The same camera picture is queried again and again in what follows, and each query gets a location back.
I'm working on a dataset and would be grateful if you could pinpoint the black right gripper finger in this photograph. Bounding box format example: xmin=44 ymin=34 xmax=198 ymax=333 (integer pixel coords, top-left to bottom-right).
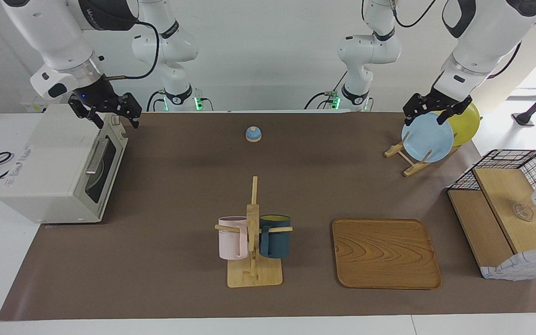
xmin=112 ymin=93 xmax=142 ymax=129
xmin=68 ymin=94 xmax=105 ymax=129

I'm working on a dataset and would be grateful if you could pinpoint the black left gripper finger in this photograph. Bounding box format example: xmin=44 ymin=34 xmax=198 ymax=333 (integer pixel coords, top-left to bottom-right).
xmin=403 ymin=94 xmax=426 ymax=126
xmin=437 ymin=95 xmax=472 ymax=125

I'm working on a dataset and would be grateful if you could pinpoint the oven door with glass window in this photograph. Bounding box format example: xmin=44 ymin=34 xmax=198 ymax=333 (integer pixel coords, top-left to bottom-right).
xmin=75 ymin=122 xmax=129 ymax=219

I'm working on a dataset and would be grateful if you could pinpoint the white toaster oven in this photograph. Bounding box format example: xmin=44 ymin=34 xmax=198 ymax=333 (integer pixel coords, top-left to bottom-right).
xmin=0 ymin=103 xmax=129 ymax=225

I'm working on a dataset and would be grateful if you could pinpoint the yellow plate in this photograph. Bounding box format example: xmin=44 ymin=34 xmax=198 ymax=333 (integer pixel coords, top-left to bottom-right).
xmin=431 ymin=102 xmax=481 ymax=147

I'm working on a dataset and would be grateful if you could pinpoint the light blue plate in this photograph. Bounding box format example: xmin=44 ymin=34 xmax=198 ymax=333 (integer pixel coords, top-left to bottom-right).
xmin=401 ymin=113 xmax=455 ymax=163

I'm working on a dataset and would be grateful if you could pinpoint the wooden plate rack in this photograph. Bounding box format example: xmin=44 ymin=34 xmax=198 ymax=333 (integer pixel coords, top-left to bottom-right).
xmin=384 ymin=132 xmax=459 ymax=177

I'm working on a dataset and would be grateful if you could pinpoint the brown table mat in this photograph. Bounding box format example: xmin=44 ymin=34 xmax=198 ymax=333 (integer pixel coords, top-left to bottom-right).
xmin=0 ymin=112 xmax=536 ymax=322

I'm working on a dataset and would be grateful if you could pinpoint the wooden shelf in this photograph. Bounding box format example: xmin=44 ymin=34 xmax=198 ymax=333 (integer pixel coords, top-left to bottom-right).
xmin=447 ymin=167 xmax=536 ymax=280

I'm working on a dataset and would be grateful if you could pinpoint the small clear glass item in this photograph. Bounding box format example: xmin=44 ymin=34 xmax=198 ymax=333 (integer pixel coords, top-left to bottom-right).
xmin=512 ymin=202 xmax=535 ymax=221

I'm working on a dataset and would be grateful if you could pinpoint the wooden tray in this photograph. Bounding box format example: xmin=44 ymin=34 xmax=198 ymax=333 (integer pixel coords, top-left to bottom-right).
xmin=332 ymin=218 xmax=442 ymax=290

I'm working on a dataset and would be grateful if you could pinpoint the pink mug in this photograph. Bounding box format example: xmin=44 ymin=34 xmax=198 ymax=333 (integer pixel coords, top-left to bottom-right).
xmin=217 ymin=216 xmax=249 ymax=260

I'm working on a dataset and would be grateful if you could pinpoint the white checkered cloth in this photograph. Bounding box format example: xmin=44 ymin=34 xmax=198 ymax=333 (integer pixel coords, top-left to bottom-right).
xmin=481 ymin=245 xmax=536 ymax=281

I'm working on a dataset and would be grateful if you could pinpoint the dark blue mug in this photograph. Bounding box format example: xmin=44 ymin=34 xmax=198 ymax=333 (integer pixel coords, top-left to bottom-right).
xmin=259 ymin=214 xmax=291 ymax=259

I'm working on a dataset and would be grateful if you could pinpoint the wooden mug rack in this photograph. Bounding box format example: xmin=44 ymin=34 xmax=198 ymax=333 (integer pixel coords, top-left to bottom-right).
xmin=215 ymin=176 xmax=293 ymax=288

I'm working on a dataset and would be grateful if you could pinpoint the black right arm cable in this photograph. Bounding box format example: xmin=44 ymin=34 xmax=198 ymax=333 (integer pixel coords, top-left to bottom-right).
xmin=105 ymin=19 xmax=161 ymax=80

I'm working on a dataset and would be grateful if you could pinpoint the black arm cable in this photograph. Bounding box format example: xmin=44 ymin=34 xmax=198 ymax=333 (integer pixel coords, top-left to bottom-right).
xmin=487 ymin=42 xmax=522 ymax=80
xmin=105 ymin=19 xmax=161 ymax=80

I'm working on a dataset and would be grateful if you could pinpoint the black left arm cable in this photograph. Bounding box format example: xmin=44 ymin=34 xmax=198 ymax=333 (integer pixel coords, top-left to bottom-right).
xmin=487 ymin=42 xmax=522 ymax=80

